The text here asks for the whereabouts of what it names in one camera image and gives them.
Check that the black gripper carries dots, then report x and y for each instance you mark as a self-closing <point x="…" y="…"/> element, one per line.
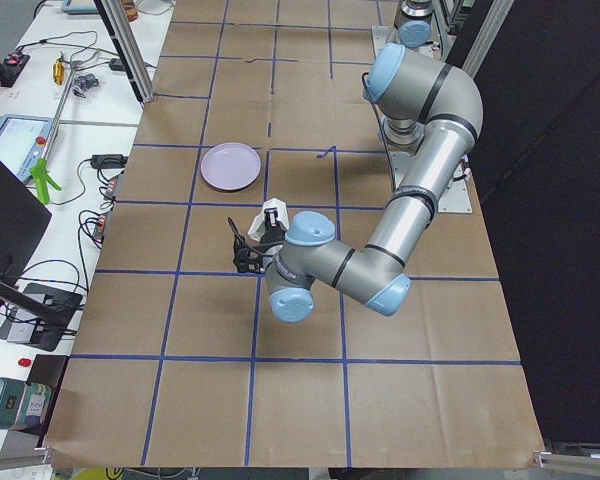
<point x="271" y="233"/>

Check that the white angular mug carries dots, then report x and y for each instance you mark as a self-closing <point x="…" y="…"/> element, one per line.
<point x="258" y="226"/>

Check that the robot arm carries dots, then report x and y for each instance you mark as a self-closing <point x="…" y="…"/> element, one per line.
<point x="413" y="24"/>
<point x="406" y="86"/>

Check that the lavender round plate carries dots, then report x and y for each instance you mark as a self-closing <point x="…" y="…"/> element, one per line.
<point x="230" y="166"/>

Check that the black power adapter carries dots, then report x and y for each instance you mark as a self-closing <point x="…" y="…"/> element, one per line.
<point x="108" y="161"/>

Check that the black monitor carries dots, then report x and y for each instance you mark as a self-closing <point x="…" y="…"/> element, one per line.
<point x="23" y="222"/>

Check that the blue teach pendant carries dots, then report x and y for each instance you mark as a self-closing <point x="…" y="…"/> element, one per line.
<point x="22" y="141"/>

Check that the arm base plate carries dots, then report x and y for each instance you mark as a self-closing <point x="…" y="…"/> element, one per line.
<point x="455" y="198"/>

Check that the green handled reacher grabber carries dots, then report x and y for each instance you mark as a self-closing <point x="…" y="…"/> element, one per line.
<point x="39" y="172"/>

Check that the aluminium frame post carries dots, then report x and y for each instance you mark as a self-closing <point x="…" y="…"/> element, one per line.
<point x="119" y="30"/>

